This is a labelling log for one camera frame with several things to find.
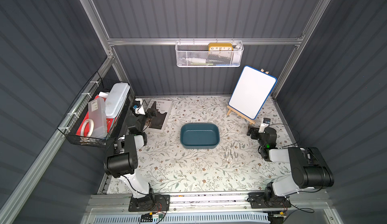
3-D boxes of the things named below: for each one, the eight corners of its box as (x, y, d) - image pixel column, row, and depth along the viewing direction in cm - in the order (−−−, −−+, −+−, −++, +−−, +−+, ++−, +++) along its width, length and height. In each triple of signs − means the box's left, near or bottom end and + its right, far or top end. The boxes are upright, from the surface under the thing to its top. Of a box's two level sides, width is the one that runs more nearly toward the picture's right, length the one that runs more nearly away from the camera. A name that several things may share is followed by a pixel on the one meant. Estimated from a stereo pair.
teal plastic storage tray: (180, 149, 94) (179, 145, 90) (181, 127, 105) (181, 122, 100) (219, 149, 94) (220, 145, 90) (217, 127, 105) (218, 122, 100)
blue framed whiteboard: (226, 111, 114) (235, 73, 87) (235, 102, 120) (247, 64, 93) (249, 126, 105) (267, 90, 78) (258, 116, 111) (278, 79, 84)
